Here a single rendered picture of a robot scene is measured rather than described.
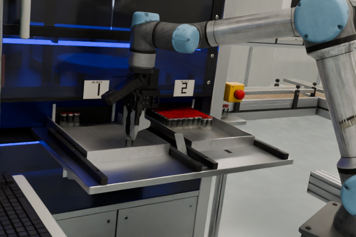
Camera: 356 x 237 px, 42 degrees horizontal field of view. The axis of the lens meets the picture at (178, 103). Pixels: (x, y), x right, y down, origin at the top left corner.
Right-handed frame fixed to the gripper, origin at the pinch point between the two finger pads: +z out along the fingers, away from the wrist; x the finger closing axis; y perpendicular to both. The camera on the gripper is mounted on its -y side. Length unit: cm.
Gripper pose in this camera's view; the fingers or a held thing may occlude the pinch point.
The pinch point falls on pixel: (128, 134)
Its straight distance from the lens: 138.0
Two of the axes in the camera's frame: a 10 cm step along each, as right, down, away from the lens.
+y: 8.3, -0.3, 5.5
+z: -1.1, 9.7, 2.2
